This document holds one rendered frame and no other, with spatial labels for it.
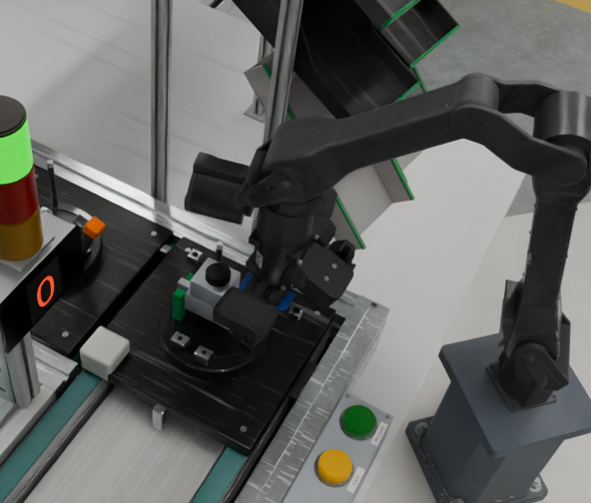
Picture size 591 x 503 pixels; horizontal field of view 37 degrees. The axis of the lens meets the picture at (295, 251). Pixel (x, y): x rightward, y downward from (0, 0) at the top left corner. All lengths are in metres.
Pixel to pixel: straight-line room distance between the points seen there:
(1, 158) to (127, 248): 0.50
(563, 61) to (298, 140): 2.72
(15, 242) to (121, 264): 0.40
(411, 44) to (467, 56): 2.13
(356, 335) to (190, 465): 0.28
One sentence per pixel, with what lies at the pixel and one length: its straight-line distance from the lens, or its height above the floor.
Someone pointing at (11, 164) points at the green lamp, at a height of 1.38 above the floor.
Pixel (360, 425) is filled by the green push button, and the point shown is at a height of 0.97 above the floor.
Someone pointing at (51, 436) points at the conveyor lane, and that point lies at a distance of 1.10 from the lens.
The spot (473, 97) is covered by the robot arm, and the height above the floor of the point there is 1.45.
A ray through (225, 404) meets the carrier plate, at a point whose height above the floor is 0.97.
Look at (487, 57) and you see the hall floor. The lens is 3.39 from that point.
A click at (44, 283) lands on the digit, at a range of 0.88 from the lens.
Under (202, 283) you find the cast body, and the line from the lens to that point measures 1.04.
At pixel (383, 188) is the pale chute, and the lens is 1.29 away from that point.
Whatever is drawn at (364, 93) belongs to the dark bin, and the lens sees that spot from 1.13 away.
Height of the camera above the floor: 1.90
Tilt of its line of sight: 49 degrees down
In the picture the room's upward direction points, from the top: 11 degrees clockwise
